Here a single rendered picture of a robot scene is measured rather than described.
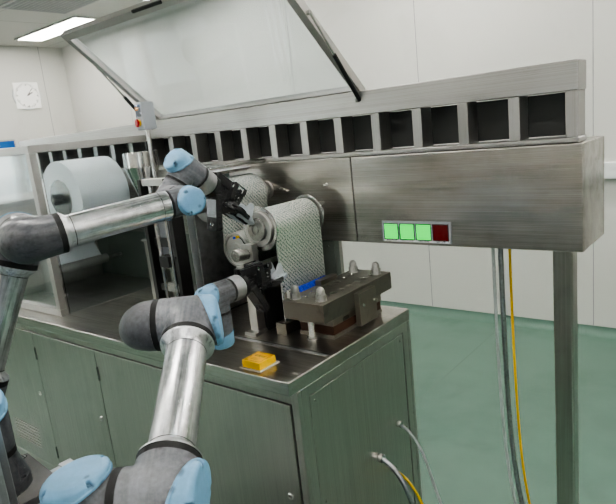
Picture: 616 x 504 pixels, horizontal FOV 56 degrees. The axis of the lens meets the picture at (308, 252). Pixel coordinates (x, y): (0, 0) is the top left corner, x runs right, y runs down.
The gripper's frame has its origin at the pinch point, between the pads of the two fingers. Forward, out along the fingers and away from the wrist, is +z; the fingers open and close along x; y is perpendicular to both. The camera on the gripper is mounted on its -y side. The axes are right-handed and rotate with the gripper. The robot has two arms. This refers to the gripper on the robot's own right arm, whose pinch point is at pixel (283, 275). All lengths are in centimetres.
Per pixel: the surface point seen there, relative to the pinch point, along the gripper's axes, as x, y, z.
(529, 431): -37, -109, 123
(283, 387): -24.1, -20.5, -31.7
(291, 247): -0.3, 8.2, 5.3
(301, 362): -20.4, -19.1, -19.1
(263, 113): 29, 53, 31
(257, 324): 7.9, -15.7, -6.8
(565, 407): -74, -51, 46
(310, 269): -0.3, -1.6, 13.9
